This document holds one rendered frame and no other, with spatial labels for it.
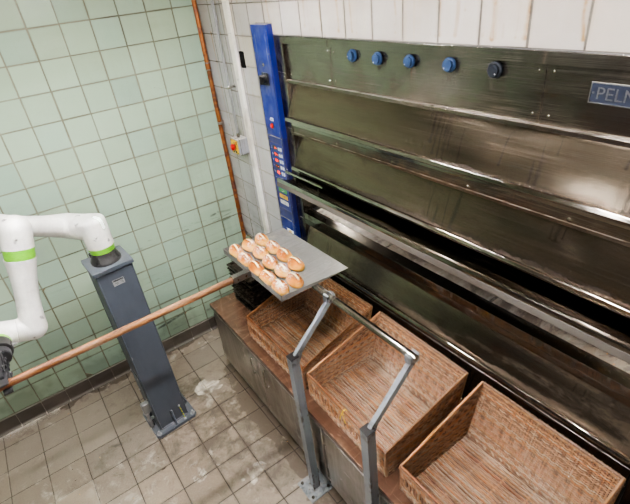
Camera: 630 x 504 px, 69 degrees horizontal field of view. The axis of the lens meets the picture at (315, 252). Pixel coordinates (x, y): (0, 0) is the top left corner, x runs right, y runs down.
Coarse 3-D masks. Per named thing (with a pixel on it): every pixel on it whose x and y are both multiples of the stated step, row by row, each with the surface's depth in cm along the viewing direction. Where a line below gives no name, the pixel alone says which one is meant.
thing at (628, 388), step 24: (312, 216) 255; (360, 240) 227; (408, 264) 205; (432, 288) 193; (456, 288) 186; (480, 312) 176; (504, 312) 171; (528, 336) 161; (552, 336) 158; (576, 360) 148; (600, 360) 147; (624, 384) 138
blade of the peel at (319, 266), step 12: (276, 240) 236; (288, 240) 235; (300, 240) 234; (228, 252) 231; (252, 252) 228; (300, 252) 224; (312, 252) 222; (240, 264) 217; (312, 264) 213; (324, 264) 212; (336, 264) 211; (252, 276) 210; (276, 276) 208; (312, 276) 205; (324, 276) 204; (300, 288) 195
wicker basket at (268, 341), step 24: (312, 288) 274; (336, 288) 256; (264, 312) 264; (288, 312) 276; (312, 312) 276; (336, 312) 258; (360, 312) 242; (264, 336) 245; (288, 336) 261; (312, 336) 258; (336, 336) 256; (312, 360) 221
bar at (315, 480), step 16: (320, 288) 197; (336, 304) 188; (320, 320) 196; (368, 320) 176; (304, 336) 195; (384, 336) 168; (400, 352) 162; (416, 352) 160; (400, 384) 160; (304, 400) 208; (384, 400) 161; (304, 416) 213; (304, 432) 218; (368, 432) 159; (304, 448) 227; (368, 448) 162; (368, 464) 167; (304, 480) 247; (320, 480) 246; (368, 480) 173; (320, 496) 239; (368, 496) 180
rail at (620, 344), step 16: (304, 192) 222; (336, 208) 204; (368, 224) 189; (400, 240) 175; (432, 256) 164; (464, 272) 154; (496, 288) 145; (512, 288) 142; (528, 304) 137; (544, 304) 134; (576, 320) 127; (608, 336) 121
